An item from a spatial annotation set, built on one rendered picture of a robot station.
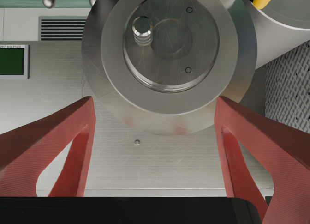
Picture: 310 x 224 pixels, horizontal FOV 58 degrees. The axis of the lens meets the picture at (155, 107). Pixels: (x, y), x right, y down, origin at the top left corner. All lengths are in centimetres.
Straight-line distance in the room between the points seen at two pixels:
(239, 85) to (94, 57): 12
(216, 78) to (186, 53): 3
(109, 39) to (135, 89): 5
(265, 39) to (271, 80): 19
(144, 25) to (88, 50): 7
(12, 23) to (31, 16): 21
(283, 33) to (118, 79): 15
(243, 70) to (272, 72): 24
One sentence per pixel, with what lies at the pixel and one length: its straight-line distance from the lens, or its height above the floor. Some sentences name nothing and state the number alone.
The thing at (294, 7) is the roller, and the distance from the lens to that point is 29.
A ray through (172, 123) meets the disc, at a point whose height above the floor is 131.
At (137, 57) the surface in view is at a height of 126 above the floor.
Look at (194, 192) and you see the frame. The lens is 59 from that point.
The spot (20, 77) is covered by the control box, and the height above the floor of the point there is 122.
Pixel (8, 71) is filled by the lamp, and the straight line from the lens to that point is 64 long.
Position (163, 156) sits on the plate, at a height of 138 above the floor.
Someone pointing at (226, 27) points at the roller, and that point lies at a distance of 25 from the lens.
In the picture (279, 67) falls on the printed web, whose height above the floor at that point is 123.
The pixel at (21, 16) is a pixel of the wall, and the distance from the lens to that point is 341.
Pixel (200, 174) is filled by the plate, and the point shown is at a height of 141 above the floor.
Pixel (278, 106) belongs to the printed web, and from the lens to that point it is 46.
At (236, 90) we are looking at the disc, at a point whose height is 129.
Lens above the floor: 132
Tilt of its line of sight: 4 degrees down
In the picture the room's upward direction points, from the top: 180 degrees clockwise
